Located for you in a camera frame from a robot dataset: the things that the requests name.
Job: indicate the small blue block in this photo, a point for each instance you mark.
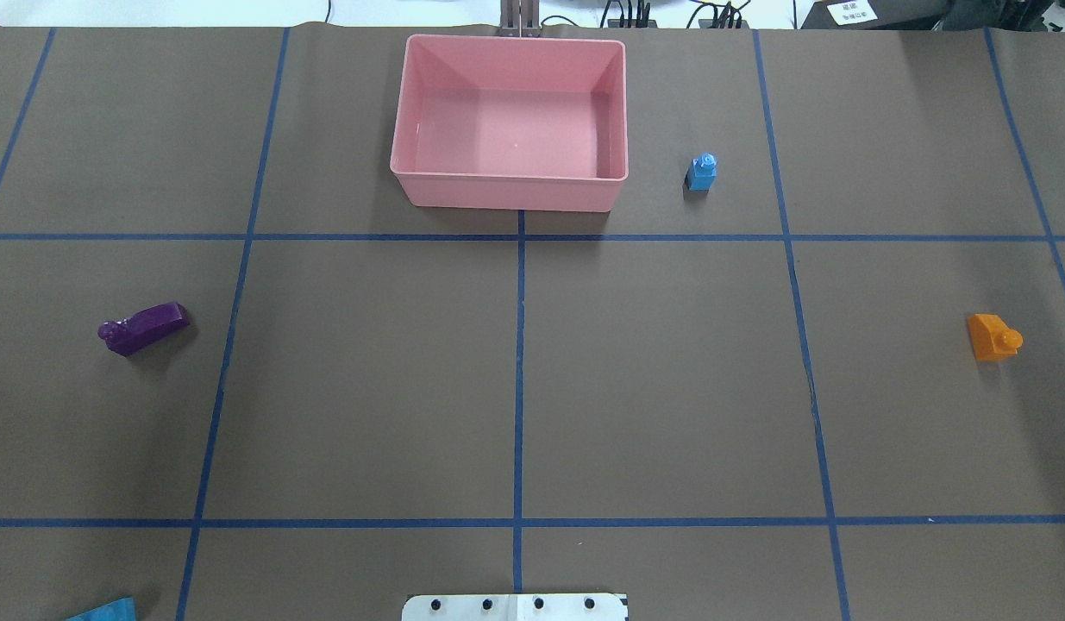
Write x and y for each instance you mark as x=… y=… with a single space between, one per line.
x=702 y=173

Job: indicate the purple block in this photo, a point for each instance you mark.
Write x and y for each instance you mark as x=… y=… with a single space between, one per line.
x=140 y=330

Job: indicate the orange block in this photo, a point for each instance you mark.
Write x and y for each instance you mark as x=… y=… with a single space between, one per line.
x=991 y=339

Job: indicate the long blue block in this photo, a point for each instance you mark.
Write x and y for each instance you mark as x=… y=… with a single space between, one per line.
x=118 y=610

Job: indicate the pink plastic box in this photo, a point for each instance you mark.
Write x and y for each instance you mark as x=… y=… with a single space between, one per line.
x=534 y=124

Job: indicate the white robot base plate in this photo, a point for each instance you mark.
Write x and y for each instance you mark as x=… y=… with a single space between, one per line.
x=517 y=606

